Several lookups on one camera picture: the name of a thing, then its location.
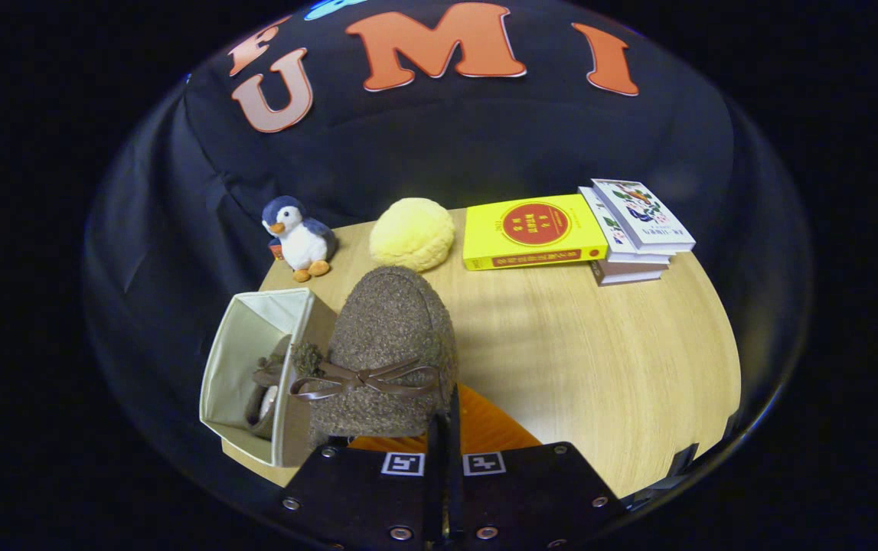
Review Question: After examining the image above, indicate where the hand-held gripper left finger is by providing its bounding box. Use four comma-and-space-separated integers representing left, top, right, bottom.
265, 419, 449, 551

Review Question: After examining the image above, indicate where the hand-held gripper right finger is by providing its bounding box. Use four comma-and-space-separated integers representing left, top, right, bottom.
448, 383, 629, 551

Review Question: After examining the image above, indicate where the brown fuzzy shoe with bow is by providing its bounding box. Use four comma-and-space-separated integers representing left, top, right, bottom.
289, 266, 460, 448
243, 334, 294, 441

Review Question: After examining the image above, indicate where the beige fabric storage box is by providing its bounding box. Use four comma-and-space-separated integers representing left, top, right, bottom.
199, 288, 341, 469

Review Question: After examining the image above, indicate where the brown book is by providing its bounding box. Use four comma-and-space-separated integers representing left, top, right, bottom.
590, 258, 670, 287

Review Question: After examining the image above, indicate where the penguin plush toy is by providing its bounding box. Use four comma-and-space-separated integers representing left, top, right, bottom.
261, 195, 338, 283

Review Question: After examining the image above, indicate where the yellow bun plush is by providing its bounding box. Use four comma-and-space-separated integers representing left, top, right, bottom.
369, 197, 456, 273

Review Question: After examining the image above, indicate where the yellow book with red circle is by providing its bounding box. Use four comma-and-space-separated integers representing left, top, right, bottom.
462, 194, 609, 272

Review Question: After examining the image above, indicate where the white illustrated book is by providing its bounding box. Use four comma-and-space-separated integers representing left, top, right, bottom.
577, 186, 671, 266
590, 178, 697, 256

